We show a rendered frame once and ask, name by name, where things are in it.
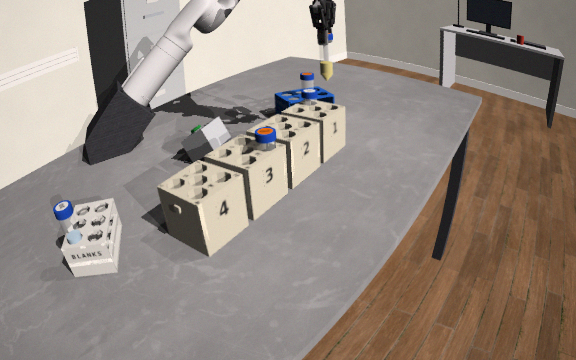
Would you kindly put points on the clear conical tube with tan liquid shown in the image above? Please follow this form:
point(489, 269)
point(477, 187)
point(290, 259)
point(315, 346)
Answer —
point(326, 59)

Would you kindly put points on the conical centrifuge tube with pink liquid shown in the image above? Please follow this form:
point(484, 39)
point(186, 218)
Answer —
point(307, 80)

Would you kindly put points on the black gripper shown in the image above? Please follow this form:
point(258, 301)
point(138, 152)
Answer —
point(323, 28)

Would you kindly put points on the blue tube rack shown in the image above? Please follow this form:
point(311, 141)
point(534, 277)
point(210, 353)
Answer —
point(282, 102)

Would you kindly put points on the white tube rack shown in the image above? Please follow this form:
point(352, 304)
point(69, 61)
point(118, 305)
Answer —
point(93, 258)

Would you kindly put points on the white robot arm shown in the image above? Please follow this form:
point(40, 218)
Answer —
point(152, 71)

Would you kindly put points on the beige block with holes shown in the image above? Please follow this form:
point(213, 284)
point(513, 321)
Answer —
point(204, 222)
point(265, 181)
point(331, 121)
point(302, 148)

